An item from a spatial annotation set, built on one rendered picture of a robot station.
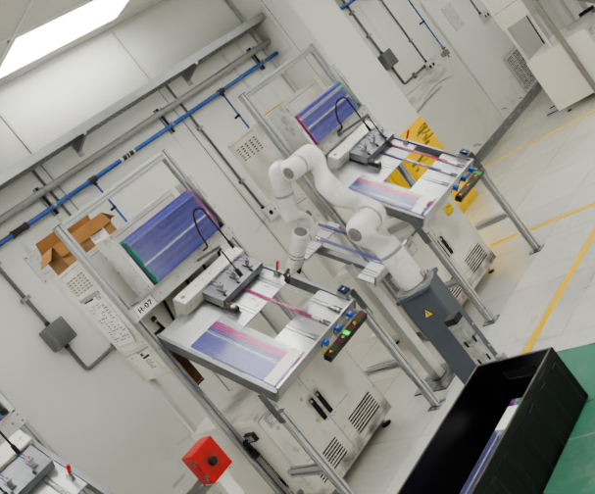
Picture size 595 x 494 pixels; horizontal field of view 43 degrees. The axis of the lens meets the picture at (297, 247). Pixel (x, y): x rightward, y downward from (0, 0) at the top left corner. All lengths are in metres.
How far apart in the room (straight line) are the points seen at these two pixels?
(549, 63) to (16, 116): 4.76
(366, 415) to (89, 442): 1.88
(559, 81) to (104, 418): 5.09
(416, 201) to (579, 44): 3.45
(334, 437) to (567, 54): 4.72
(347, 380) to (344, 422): 0.22
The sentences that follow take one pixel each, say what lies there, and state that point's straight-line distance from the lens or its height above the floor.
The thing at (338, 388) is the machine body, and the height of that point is 0.37.
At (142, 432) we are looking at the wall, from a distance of 5.24.
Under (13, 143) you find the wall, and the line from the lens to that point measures 5.49.
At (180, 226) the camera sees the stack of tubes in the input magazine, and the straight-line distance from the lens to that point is 3.91.
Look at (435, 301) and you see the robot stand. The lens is 3.35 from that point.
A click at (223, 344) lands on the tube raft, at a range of 3.64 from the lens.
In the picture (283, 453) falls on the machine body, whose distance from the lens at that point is 3.77.
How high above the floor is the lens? 1.64
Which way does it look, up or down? 8 degrees down
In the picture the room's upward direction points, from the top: 38 degrees counter-clockwise
